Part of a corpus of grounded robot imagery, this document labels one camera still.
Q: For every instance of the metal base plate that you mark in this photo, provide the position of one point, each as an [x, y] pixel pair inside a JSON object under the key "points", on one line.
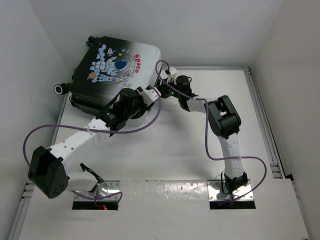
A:
{"points": [[109, 191], [215, 193]]}

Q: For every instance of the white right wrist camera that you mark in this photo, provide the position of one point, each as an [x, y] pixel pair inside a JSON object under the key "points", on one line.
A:
{"points": [[171, 74]]}

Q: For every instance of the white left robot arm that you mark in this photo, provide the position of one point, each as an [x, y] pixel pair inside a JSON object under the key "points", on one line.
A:
{"points": [[49, 166]]}

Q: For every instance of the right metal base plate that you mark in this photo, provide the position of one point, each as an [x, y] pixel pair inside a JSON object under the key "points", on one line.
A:
{"points": [[215, 193]]}

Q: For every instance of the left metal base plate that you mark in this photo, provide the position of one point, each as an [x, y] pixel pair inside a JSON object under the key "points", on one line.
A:
{"points": [[109, 191]]}

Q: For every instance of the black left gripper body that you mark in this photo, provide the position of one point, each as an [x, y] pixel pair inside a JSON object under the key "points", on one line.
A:
{"points": [[140, 109]]}

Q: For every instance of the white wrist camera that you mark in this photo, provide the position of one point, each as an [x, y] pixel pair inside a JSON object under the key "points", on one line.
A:
{"points": [[150, 95], [171, 74]]}

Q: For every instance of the black white kids suitcase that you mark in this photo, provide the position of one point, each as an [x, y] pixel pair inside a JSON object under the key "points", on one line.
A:
{"points": [[110, 65]]}

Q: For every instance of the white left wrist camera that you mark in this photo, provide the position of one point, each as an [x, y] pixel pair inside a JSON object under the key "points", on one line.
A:
{"points": [[150, 95]]}

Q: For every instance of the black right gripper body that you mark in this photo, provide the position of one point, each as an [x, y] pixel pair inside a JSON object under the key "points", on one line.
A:
{"points": [[167, 92]]}

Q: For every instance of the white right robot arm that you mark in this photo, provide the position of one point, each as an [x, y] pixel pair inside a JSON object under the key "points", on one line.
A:
{"points": [[223, 120]]}

